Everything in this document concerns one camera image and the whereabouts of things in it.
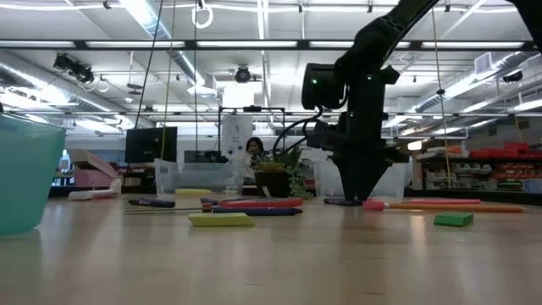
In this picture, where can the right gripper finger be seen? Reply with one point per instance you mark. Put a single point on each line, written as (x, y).
(341, 178)
(362, 178)

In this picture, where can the blue crayon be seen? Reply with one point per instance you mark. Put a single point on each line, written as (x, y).
(256, 211)
(151, 203)
(332, 202)

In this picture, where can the orange pencil with pink eraser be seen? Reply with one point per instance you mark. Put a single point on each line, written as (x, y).
(444, 208)

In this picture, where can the green eraser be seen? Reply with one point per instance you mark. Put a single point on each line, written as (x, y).
(453, 220)

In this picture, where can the yellow eraser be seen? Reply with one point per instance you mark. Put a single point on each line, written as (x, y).
(221, 219)

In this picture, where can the yellow crayon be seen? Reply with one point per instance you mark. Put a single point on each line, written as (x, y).
(192, 191)

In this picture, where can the teal plastic bin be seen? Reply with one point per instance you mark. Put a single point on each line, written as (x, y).
(25, 178)

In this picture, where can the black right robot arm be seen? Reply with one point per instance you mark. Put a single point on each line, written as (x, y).
(381, 34)

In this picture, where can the shelving with red bins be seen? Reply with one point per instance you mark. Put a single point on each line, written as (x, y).
(508, 153)

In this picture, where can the clear plastic bin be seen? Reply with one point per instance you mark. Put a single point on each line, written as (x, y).
(394, 182)
(195, 178)

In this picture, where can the potted succulent plant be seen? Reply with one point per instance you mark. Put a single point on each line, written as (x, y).
(275, 182)

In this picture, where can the person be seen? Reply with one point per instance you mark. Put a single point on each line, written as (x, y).
(254, 150)

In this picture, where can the white pillar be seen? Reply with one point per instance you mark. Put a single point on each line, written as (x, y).
(237, 135)

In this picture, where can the black monitor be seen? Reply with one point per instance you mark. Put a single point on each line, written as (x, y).
(150, 145)

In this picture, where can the pink stapler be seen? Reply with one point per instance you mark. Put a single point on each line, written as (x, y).
(91, 175)

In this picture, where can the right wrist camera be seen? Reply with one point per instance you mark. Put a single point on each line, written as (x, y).
(322, 136)

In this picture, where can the black ceiling camera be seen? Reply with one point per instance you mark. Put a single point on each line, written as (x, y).
(512, 76)
(242, 74)
(73, 68)

